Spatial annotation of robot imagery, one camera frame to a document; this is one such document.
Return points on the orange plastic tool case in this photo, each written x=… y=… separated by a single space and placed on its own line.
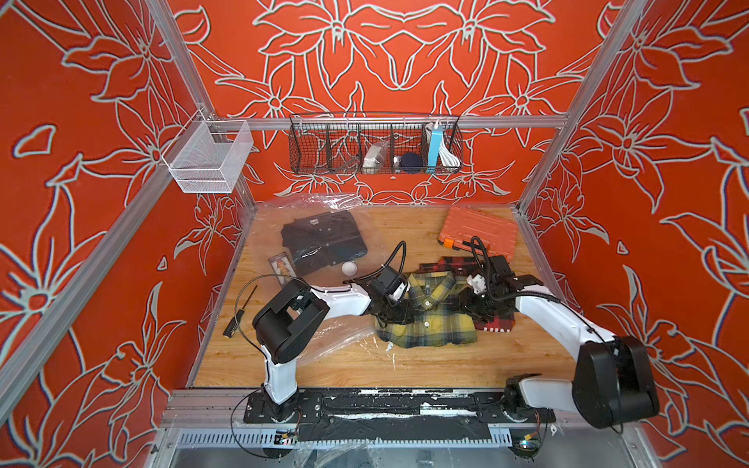
x=499 y=235

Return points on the white wire wall basket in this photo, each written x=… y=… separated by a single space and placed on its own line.
x=207 y=158

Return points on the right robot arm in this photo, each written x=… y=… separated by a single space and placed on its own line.
x=613 y=382

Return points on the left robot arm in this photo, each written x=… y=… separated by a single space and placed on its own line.
x=288 y=322

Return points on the black handled screwdriver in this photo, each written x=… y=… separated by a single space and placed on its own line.
x=234 y=323

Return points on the small picture card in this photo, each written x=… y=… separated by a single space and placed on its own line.
x=282 y=268

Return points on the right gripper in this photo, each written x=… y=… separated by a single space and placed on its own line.
x=465 y=301

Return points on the light blue box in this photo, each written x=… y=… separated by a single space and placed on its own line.
x=435 y=139

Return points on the red black plaid shirt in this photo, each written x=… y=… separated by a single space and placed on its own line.
x=461 y=268

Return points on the yellow green plaid shirt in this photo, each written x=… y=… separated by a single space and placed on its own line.
x=430 y=314

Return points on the dark blue round object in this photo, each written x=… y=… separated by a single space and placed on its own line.
x=411 y=163

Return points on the clear plastic vacuum bag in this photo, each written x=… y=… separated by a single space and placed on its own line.
x=382 y=229

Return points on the black wire wall basket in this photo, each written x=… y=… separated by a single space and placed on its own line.
x=328 y=143

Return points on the white vacuum bag valve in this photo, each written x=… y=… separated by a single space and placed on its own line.
x=349 y=268

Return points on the grey packet in basket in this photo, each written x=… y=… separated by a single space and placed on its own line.
x=375 y=158

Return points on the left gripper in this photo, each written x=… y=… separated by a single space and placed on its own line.
x=404 y=318

